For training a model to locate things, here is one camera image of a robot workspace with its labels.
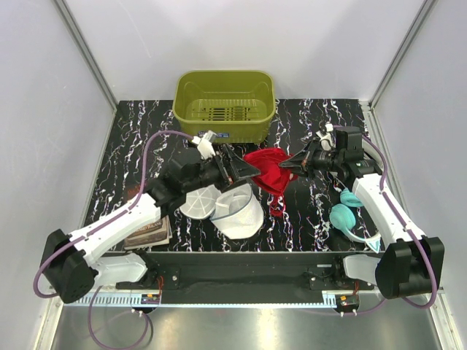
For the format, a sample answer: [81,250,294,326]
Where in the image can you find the white mesh laundry bag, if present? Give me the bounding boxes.
[180,183,263,240]

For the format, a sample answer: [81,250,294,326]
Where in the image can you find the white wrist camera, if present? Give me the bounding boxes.
[192,131,217,160]
[317,123,333,151]

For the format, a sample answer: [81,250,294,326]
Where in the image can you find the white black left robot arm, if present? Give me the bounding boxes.
[33,147,260,303]

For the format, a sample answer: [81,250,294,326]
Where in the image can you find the red bra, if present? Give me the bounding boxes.
[243,147,298,217]

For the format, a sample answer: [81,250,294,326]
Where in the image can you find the olive green plastic basket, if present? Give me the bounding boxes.
[172,70,276,144]

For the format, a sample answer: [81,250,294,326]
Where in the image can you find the white slotted cable duct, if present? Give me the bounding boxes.
[70,292,161,308]

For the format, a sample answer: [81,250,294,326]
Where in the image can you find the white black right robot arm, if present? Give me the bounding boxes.
[280,125,444,308]

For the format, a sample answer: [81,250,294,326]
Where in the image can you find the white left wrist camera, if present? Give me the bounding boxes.
[192,131,217,160]

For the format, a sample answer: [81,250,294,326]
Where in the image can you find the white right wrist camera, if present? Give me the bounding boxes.
[317,123,333,151]

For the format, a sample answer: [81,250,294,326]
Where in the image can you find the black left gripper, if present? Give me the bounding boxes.
[184,144,260,194]

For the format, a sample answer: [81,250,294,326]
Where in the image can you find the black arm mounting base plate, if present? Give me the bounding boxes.
[117,252,376,308]

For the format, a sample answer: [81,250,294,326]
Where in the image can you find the dark orange paperback book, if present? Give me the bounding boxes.
[123,182,173,251]

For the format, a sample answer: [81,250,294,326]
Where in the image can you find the teal cat-ear headphones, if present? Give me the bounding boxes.
[329,188,381,253]

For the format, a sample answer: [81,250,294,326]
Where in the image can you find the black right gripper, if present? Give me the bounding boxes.
[278,138,343,181]

